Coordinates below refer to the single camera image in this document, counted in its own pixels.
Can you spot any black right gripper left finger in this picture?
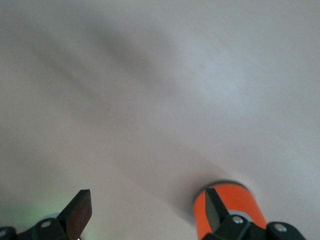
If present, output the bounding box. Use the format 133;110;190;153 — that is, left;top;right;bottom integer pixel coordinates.
0;189;93;240

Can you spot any orange can-shaped container grey lid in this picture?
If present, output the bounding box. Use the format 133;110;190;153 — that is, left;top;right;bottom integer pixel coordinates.
192;181;269;240

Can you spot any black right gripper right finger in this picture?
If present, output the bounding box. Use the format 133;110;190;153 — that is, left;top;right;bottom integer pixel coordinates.
203;187;307;240

